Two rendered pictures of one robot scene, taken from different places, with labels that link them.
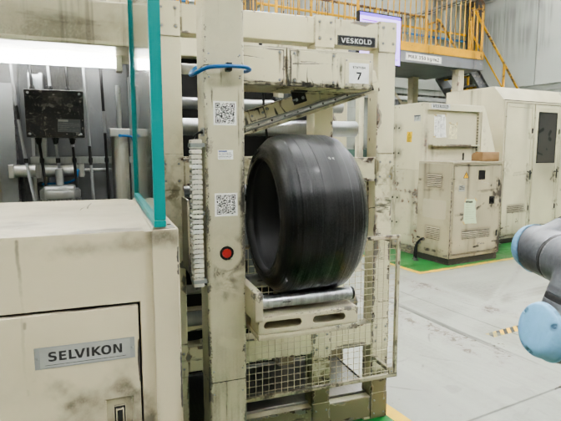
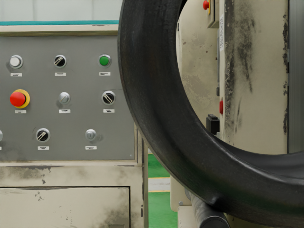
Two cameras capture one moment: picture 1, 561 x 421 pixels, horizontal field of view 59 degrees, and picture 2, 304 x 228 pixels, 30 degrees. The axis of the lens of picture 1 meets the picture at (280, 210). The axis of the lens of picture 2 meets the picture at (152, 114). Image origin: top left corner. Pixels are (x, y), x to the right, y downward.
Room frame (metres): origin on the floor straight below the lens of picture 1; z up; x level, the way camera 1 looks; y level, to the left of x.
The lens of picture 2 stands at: (1.88, -1.02, 1.11)
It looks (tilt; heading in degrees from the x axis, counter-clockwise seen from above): 3 degrees down; 111
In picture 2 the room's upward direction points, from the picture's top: 1 degrees counter-clockwise
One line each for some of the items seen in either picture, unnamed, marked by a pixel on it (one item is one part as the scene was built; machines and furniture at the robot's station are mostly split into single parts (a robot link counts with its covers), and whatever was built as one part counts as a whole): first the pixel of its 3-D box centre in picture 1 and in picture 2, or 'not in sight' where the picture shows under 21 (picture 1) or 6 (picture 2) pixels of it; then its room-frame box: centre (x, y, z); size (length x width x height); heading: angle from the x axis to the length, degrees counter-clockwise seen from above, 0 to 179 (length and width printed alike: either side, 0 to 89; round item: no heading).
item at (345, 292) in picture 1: (306, 297); (205, 206); (1.61, -0.09, 0.90); 0.35 x 0.05 x 0.05; 110
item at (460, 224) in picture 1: (459, 210); not in sight; (6.24, -2.29, 0.62); 0.91 x 0.58 x 1.25; 118
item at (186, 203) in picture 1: (209, 232); not in sight; (2.03, 0.30, 1.05); 0.20 x 0.15 x 0.30; 110
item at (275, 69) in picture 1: (293, 72); not in sight; (2.07, -0.05, 1.71); 0.61 x 0.25 x 0.15; 110
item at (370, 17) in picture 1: (378, 39); not in sight; (5.64, -1.09, 2.60); 0.60 x 0.05 x 0.55; 118
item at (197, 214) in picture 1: (198, 213); not in sight; (1.58, 0.27, 1.19); 0.05 x 0.04 x 0.48; 20
